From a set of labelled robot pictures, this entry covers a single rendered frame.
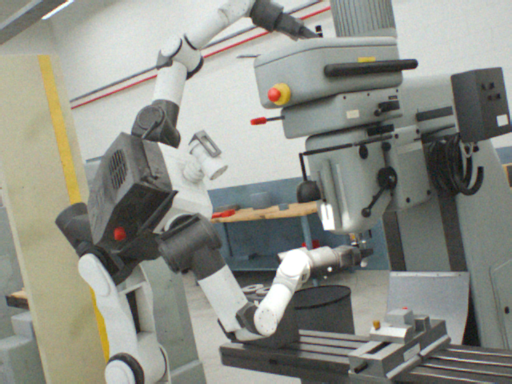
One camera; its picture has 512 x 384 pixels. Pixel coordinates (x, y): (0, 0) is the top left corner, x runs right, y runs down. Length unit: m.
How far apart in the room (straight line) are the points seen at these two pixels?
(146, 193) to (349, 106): 0.63
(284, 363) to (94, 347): 1.39
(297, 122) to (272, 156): 6.05
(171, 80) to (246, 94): 6.18
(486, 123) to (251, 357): 1.15
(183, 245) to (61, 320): 1.72
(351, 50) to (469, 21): 4.56
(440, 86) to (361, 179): 0.59
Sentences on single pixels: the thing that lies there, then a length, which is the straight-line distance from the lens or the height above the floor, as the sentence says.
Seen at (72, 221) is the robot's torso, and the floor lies 1.51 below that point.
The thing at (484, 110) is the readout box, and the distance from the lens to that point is 1.94.
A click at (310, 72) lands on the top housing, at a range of 1.73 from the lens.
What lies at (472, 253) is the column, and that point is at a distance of 2.24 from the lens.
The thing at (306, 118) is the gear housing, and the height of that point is 1.68.
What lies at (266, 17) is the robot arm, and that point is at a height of 2.00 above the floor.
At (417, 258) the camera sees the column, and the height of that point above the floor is 1.12.
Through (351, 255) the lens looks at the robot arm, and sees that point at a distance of 1.91.
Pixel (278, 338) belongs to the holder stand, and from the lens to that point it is 2.25.
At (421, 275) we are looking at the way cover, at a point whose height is 1.06.
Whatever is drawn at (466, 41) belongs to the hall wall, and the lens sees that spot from 6.37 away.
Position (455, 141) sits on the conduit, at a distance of 1.98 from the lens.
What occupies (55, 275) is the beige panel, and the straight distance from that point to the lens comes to 3.22.
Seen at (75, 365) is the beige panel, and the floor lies 0.74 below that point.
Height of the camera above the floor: 1.61
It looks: 4 degrees down
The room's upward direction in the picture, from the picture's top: 11 degrees counter-clockwise
